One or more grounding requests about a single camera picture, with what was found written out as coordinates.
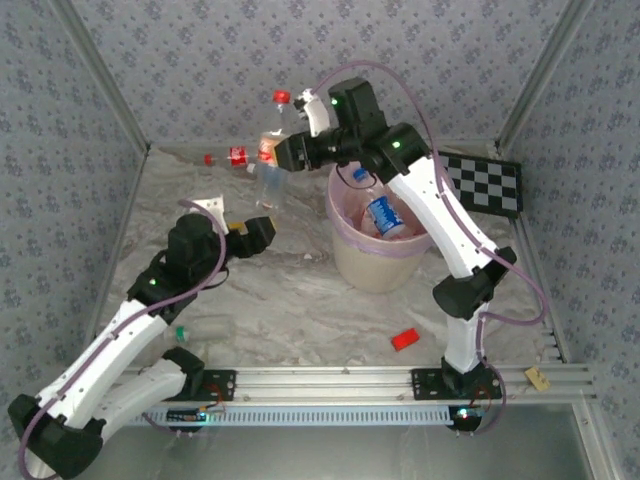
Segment cola bottle red label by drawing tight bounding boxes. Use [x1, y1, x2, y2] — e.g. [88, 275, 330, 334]
[202, 144, 259, 174]
[254, 89, 294, 210]

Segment clear bottle green cap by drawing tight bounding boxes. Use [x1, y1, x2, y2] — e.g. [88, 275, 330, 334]
[163, 317, 235, 347]

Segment blue label bottle blue cap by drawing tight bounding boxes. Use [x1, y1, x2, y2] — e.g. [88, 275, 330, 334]
[351, 167, 409, 240]

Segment beige waste bin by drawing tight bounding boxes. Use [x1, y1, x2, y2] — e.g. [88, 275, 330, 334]
[325, 162, 436, 294]

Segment black white checkerboard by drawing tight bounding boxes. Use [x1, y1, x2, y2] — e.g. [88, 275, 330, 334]
[439, 152, 525, 219]

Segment small red block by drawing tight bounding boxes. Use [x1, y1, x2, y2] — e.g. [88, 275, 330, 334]
[390, 327, 420, 352]

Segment grey metal panel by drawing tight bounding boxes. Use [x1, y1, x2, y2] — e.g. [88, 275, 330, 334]
[99, 424, 596, 480]

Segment tan paper tag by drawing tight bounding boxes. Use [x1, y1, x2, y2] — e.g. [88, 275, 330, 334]
[524, 366, 552, 392]

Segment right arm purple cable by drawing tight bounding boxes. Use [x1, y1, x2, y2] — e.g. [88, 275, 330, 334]
[309, 59, 551, 435]

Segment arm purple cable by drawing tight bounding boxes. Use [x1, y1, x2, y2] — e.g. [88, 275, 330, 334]
[17, 198, 231, 476]
[309, 59, 551, 435]

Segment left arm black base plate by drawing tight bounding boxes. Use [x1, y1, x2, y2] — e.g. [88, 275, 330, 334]
[192, 368, 237, 403]

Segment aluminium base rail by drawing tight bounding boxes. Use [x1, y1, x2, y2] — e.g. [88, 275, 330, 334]
[57, 366, 596, 401]

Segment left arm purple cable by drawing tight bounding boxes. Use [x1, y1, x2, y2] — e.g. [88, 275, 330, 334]
[17, 198, 231, 476]

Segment slotted light blue cable duct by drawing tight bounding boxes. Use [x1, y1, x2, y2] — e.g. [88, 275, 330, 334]
[124, 403, 454, 427]

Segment aluminium frame post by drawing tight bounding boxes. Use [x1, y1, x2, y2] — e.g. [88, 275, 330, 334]
[497, 0, 597, 149]
[49, 0, 152, 151]

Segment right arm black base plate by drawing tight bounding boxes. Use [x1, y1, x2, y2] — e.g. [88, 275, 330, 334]
[410, 367, 504, 401]

